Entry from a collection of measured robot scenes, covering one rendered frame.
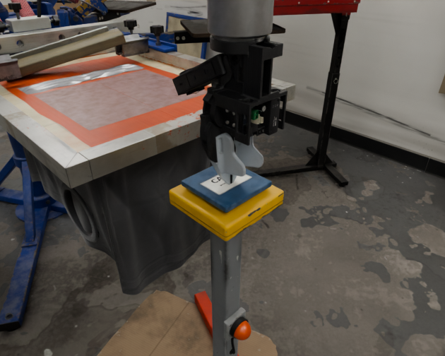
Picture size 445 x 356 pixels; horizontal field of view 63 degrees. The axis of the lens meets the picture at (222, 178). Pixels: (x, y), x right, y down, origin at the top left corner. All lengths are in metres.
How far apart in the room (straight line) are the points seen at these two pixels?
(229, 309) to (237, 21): 0.51
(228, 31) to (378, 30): 2.32
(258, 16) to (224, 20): 0.04
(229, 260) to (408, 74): 2.20
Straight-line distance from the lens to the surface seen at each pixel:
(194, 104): 0.89
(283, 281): 1.73
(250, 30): 0.42
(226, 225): 0.50
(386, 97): 2.75
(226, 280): 0.66
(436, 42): 2.60
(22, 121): 0.80
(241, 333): 0.74
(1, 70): 1.14
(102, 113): 0.88
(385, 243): 2.06
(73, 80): 1.13
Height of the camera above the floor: 1.27
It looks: 32 degrees down
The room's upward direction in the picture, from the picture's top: straight up
